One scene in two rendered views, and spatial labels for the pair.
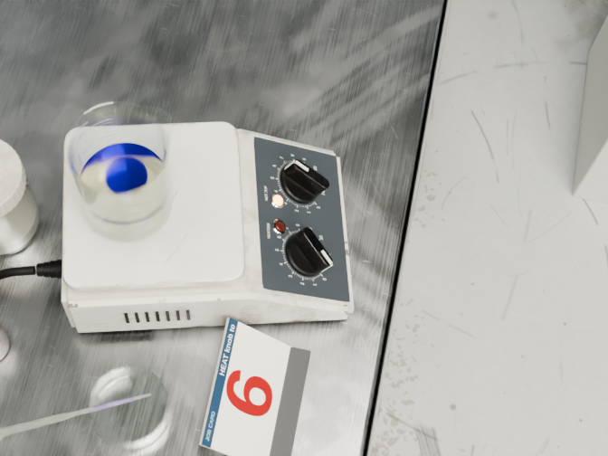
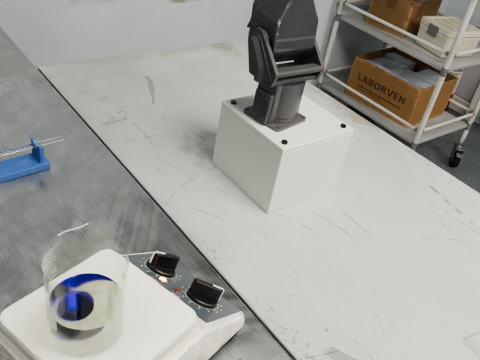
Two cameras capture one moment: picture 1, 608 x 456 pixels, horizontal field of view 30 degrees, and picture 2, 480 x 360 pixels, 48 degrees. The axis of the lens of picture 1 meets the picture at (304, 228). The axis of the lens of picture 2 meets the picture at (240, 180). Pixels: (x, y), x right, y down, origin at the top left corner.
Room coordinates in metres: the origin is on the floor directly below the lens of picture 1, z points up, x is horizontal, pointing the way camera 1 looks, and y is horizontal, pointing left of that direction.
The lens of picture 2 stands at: (0.06, 0.26, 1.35)
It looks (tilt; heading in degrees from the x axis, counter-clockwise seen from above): 35 degrees down; 312
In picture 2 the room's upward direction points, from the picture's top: 11 degrees clockwise
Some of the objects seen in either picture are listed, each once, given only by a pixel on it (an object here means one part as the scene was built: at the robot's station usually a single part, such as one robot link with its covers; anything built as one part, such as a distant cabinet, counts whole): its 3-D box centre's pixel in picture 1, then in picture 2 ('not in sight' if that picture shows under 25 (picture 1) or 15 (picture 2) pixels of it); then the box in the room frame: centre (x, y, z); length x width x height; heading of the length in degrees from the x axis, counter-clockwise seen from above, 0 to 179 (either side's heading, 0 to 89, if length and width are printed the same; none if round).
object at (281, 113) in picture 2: not in sight; (278, 96); (0.47, -0.25, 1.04); 0.07 x 0.07 x 0.06; 4
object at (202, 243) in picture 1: (153, 204); (101, 318); (0.32, 0.10, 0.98); 0.12 x 0.12 x 0.01; 11
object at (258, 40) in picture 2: not in sight; (284, 54); (0.48, -0.25, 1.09); 0.09 x 0.07 x 0.06; 84
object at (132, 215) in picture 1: (127, 175); (88, 291); (0.31, 0.12, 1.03); 0.07 x 0.06 x 0.08; 132
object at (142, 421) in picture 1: (129, 408); not in sight; (0.19, 0.10, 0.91); 0.06 x 0.06 x 0.02
